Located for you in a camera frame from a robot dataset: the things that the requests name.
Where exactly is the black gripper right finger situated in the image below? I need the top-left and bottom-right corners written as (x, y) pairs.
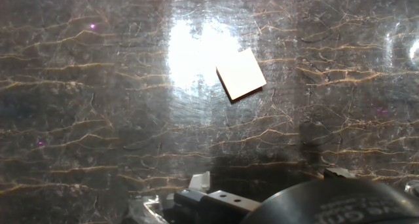
top-left (323, 167), bottom-right (357, 180)

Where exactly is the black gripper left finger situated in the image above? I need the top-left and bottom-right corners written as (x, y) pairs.
top-left (173, 171), bottom-right (262, 224)

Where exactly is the small wooden cube block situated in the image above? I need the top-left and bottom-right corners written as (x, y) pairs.
top-left (215, 47), bottom-right (268, 103)

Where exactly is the dark marble pattern sheet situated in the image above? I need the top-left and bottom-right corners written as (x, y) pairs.
top-left (0, 0), bottom-right (419, 224)

